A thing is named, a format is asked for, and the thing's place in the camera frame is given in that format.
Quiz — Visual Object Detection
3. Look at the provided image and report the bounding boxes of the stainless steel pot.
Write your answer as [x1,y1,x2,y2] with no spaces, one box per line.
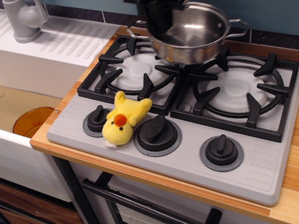
[127,2,250,65]

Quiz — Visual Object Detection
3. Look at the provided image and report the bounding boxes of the yellow stuffed duck toy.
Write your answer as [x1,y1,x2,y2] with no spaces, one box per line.
[102,91,153,148]

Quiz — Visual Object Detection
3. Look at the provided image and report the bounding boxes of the right black stove knob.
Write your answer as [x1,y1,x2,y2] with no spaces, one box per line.
[200,135,244,172]

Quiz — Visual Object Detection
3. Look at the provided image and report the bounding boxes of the grey toy stove top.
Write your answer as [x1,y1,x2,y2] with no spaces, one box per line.
[47,70,299,205]

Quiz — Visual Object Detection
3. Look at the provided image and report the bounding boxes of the black left burner grate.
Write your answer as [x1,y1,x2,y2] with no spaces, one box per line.
[77,35,185,115]

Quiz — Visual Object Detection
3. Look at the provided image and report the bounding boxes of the black burner grate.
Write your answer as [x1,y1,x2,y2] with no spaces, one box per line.
[77,35,185,115]
[171,47,299,142]

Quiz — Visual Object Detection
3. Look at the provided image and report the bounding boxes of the large middle black knob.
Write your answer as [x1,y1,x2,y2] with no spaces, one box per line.
[133,115,183,157]

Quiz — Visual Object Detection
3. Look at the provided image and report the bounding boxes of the small left black knob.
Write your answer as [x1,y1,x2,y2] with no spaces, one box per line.
[83,105,111,138]

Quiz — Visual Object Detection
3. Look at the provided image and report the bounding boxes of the grey toy faucet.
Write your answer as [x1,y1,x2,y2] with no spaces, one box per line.
[2,0,48,43]

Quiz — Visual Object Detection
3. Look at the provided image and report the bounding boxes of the black right burner grate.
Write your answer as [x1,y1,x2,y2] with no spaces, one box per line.
[171,47,299,142]

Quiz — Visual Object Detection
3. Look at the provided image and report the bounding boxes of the white toy sink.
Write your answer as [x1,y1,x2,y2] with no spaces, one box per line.
[0,9,118,202]

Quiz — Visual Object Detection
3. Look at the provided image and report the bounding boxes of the wooden drawer front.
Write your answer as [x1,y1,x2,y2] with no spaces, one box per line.
[0,179,84,224]

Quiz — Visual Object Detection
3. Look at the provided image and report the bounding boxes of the black oven door handle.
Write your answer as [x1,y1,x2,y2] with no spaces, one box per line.
[82,172,222,224]

